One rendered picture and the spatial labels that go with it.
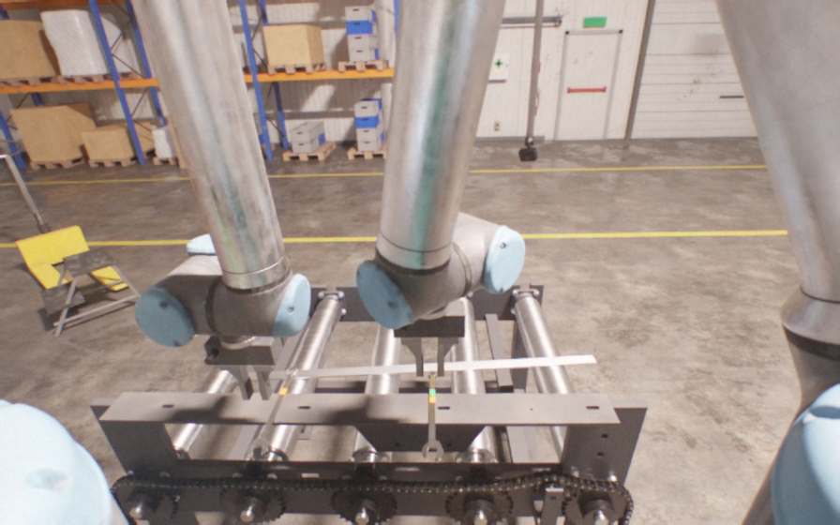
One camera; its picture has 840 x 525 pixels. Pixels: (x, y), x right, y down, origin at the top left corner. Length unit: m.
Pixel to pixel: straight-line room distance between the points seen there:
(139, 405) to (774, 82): 1.24
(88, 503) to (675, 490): 2.44
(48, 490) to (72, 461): 0.02
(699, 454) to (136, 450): 2.48
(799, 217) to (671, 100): 10.59
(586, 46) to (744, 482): 8.70
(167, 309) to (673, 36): 10.57
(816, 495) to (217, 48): 0.54
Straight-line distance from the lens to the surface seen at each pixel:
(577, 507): 1.28
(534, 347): 1.64
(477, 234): 0.57
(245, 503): 1.28
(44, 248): 5.72
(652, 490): 2.51
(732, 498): 2.65
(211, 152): 0.52
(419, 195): 0.41
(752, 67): 0.39
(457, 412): 1.01
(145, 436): 1.33
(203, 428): 1.55
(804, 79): 0.37
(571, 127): 10.25
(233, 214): 0.54
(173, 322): 0.67
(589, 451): 1.20
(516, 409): 1.03
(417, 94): 0.38
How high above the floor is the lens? 1.90
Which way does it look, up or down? 27 degrees down
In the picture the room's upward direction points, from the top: 2 degrees counter-clockwise
